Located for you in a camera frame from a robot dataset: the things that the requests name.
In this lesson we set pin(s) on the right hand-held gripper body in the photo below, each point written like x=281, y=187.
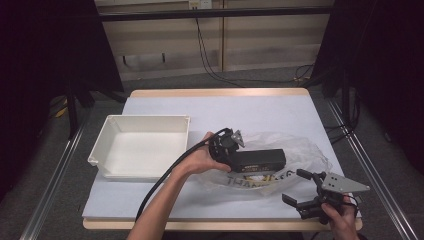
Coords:
x=340, y=185

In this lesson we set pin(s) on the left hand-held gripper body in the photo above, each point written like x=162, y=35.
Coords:
x=223, y=146

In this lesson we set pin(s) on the clear printed plastic bag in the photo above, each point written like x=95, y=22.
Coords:
x=300, y=156

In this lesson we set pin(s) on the black rectangular box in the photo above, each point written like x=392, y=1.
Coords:
x=263, y=158

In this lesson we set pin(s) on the white plastic bin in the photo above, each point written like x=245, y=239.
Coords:
x=140, y=153

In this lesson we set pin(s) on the person's left hand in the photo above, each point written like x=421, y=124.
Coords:
x=200, y=161

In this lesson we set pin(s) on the person's right hand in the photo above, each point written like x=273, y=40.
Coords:
x=343, y=218

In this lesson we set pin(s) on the white table sheet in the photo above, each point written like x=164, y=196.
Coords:
x=216, y=110

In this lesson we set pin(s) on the wooden table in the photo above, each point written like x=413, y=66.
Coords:
x=216, y=92

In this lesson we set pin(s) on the black metal stand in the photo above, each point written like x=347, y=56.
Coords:
x=346, y=100
x=71, y=113

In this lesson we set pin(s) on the black curtain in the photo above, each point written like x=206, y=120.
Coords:
x=33, y=50
x=393, y=66

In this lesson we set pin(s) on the black horizontal bar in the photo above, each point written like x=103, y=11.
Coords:
x=216, y=14

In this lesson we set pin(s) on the aluminium floor rail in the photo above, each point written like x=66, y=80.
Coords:
x=50, y=190
x=375, y=180

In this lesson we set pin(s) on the white wall socket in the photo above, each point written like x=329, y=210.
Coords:
x=200, y=4

